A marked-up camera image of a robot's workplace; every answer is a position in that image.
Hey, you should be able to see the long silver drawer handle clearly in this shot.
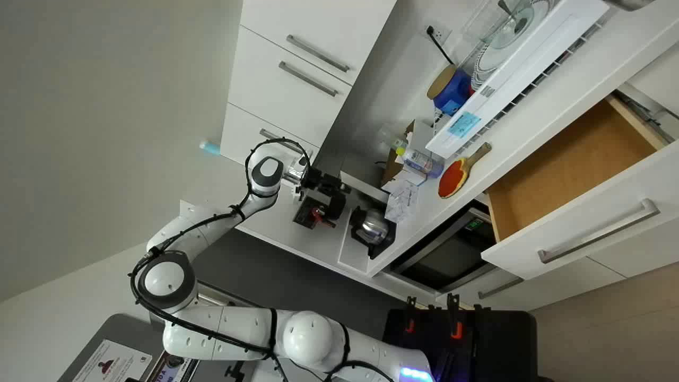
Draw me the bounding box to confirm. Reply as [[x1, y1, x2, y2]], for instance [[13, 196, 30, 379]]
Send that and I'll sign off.
[[536, 198, 663, 265]]

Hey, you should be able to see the blue container with tan lid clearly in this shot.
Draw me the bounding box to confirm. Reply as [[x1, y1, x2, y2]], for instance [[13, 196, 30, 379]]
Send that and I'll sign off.
[[425, 64, 475, 119]]

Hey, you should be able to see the long white vented appliance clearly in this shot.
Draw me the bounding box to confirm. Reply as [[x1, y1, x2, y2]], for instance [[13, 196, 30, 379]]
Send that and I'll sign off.
[[425, 0, 612, 160]]

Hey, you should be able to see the clear round fan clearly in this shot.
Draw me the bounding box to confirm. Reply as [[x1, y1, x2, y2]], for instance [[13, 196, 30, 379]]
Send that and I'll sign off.
[[469, 0, 561, 91]]

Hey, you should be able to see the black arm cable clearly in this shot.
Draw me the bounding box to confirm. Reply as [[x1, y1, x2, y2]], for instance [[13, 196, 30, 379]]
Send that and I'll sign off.
[[128, 136, 399, 382]]

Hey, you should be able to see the white drawer with wooden interior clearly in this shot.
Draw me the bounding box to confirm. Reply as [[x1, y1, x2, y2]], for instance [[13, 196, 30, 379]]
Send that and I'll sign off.
[[483, 94, 679, 283]]

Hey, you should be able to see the built-in black oven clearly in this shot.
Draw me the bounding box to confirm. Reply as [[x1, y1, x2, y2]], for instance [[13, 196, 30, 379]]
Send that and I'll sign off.
[[385, 205, 497, 296]]

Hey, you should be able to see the clear glass jar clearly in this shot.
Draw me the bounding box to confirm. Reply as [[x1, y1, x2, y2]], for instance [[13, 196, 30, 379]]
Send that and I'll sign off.
[[400, 151, 448, 183]]

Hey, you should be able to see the black case with red clamps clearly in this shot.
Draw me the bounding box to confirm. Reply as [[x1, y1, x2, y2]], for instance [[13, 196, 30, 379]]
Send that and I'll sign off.
[[380, 293, 538, 382]]

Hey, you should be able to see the white printed paper sheet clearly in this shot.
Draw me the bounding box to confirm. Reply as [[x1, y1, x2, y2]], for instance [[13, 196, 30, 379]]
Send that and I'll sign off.
[[69, 337, 154, 382]]

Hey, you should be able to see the silver cabinet handle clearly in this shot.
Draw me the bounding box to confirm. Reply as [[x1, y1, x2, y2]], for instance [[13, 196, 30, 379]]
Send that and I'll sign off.
[[257, 127, 306, 156], [285, 35, 353, 74], [275, 59, 339, 99]]

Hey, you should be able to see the short silver drawer handle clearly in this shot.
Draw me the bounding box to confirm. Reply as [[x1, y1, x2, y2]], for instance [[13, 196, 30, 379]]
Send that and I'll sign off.
[[475, 276, 527, 301]]

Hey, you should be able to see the black wall cable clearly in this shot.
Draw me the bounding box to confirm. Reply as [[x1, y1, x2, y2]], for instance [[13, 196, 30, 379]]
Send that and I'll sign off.
[[422, 26, 454, 71]]

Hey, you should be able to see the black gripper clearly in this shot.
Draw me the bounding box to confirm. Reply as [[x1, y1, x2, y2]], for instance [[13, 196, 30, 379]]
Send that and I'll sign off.
[[302, 165, 348, 205]]

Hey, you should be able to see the small brown cardboard box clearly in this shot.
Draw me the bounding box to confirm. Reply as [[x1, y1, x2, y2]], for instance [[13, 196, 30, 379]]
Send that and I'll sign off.
[[382, 148, 407, 183]]

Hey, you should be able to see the red wooden table tennis paddle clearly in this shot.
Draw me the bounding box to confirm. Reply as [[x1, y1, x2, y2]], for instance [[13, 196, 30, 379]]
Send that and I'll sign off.
[[435, 142, 495, 199]]

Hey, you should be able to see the white lower cabinet drawer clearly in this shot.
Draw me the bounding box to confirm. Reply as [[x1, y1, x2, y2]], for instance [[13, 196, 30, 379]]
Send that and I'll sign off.
[[433, 240, 679, 314]]

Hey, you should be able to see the small light blue object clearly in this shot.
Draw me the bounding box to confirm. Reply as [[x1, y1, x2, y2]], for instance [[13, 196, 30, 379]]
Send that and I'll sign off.
[[197, 139, 224, 157]]

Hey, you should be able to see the clear crumpled plastic packaging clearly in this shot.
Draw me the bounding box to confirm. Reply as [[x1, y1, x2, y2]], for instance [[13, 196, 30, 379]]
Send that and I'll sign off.
[[380, 176, 427, 225]]

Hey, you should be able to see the dark printed card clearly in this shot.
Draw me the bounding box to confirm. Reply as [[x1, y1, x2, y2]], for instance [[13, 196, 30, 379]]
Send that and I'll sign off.
[[150, 352, 188, 382]]

